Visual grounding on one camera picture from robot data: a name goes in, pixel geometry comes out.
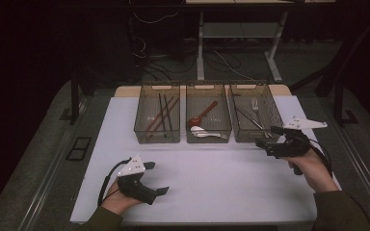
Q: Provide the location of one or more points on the white table mat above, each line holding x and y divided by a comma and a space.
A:
205, 192

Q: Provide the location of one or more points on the black chopstick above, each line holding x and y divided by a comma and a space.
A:
161, 109
169, 119

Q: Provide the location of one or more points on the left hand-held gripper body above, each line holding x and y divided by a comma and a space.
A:
135, 187

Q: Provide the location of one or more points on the transparent grey plastic bin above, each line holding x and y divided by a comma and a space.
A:
269, 109
218, 118
144, 109

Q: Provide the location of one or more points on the silver metal forks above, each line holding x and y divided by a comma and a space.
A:
245, 115

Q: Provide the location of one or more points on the black metal stand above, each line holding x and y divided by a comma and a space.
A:
338, 96

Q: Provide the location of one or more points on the metal floor rail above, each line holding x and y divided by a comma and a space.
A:
45, 189
366, 173

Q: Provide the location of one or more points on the metal fork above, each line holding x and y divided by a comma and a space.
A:
254, 104

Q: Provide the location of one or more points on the person's left hand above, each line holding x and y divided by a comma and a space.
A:
117, 202

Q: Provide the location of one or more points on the white ceramic spoon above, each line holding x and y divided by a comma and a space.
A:
197, 130

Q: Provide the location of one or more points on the black floor outlet frame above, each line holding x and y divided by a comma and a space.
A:
78, 148

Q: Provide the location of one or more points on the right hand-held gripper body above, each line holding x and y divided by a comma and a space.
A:
295, 146

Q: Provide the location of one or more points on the person's right hand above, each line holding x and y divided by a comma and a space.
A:
313, 170

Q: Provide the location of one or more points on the brown wooden spoon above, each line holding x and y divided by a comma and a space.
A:
194, 121

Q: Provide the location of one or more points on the white desk frame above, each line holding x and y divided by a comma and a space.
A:
237, 30

